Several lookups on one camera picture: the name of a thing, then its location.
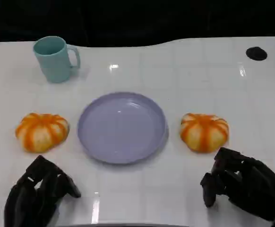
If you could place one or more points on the pale green mug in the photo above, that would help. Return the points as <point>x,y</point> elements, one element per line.
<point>53,63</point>

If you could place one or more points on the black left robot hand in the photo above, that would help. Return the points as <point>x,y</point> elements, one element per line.
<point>31,196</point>

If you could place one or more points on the lilac plate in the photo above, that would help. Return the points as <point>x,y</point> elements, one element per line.
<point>121,127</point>

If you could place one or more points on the orange and white bread roll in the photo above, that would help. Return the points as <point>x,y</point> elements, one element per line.
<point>41,132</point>
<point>204,132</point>

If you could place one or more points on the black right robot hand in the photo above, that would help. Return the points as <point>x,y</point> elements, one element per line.
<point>251,184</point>

